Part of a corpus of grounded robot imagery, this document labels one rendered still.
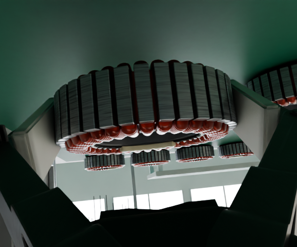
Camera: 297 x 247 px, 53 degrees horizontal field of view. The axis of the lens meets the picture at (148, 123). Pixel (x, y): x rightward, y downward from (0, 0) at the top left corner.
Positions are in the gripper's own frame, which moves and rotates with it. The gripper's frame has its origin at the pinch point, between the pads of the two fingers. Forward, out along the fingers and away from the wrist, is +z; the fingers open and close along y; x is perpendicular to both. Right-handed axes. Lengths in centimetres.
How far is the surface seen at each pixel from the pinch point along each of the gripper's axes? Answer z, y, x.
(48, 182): 45, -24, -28
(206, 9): 0.7, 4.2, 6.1
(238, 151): 56, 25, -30
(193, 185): 561, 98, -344
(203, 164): 585, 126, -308
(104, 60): 5.4, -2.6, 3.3
